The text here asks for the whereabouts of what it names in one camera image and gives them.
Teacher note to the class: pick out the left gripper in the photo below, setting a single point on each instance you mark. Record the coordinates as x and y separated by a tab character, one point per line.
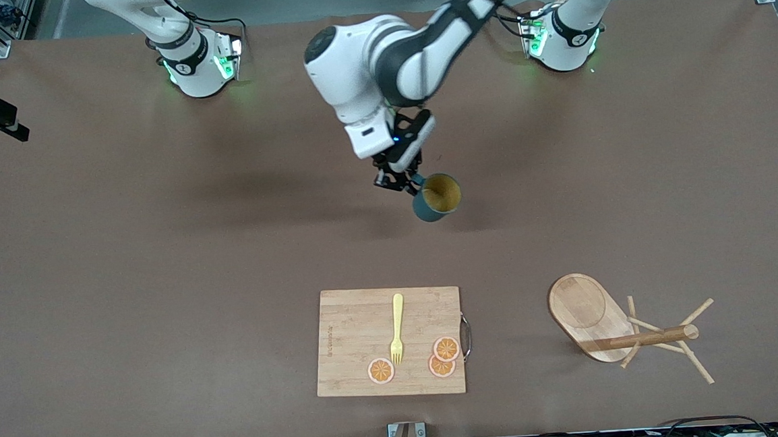
391	173

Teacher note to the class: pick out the dark teal cup yellow inside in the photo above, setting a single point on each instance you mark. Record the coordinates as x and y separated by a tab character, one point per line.
438	195

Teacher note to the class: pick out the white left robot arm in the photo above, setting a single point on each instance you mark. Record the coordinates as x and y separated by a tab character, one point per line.
352	65

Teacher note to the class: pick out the wooden mug tree rack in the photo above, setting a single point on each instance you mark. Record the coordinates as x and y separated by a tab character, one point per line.
583	308

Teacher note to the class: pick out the yellow plastic fork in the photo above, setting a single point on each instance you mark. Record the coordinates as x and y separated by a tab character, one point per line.
398	312

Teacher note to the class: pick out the bamboo cutting board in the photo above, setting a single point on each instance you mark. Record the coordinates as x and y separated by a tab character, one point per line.
355	335

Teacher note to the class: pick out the orange slice toy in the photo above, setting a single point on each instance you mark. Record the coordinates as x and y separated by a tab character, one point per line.
440	369
446	348
381	371

